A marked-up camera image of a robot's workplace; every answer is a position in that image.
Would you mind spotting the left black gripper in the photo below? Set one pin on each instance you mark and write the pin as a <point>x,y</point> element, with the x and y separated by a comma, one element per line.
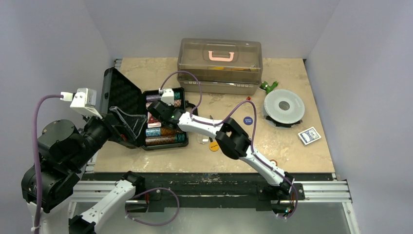
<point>132,122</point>

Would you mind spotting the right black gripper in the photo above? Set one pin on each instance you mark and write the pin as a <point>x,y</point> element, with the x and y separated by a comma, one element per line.
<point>158,107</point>

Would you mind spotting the clear acrylic dealer button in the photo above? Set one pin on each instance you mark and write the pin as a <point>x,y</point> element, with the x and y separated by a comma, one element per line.
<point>202,139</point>

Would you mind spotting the blue playing card deck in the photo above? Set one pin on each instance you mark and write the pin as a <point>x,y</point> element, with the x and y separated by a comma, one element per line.
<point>309,136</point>

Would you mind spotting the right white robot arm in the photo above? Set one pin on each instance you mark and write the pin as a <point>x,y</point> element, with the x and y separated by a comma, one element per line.
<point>233,140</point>

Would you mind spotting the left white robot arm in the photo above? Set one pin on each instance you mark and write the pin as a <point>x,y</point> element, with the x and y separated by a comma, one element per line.
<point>62,153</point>

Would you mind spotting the red playing card deck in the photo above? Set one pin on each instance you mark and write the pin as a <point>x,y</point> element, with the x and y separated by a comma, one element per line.
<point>153,122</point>

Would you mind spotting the top chip row purple green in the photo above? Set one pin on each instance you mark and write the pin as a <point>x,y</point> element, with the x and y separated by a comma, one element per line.
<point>150,98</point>

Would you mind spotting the bottom chip row brown green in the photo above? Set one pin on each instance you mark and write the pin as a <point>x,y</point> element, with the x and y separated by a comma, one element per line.
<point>161,140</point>

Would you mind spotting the orange black pliers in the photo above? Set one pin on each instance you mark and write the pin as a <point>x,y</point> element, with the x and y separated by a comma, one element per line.
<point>211,130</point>

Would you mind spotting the black poker chip case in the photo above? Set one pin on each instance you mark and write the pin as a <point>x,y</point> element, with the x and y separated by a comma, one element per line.
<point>119,91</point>

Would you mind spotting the orange big blind button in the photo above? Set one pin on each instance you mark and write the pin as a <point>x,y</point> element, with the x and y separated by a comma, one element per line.
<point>214,146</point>

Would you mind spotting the translucent brown storage box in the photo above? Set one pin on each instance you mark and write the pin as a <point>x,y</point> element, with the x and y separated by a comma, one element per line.
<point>220,66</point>

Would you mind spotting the blue small blind button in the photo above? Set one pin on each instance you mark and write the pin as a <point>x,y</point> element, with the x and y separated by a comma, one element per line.
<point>248,121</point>

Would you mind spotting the green toy figure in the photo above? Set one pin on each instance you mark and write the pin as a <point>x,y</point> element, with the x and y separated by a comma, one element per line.
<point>268,87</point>

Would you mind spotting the white filament spool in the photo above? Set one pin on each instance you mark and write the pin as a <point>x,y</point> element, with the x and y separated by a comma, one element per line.
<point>283,108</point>

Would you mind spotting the red poker chip front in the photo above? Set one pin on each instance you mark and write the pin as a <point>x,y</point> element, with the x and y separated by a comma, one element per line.
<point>274,162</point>

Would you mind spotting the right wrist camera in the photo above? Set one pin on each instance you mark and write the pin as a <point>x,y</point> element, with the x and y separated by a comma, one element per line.
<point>167,96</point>

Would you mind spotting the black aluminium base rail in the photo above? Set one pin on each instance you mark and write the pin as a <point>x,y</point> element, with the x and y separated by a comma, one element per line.
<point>235,190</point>

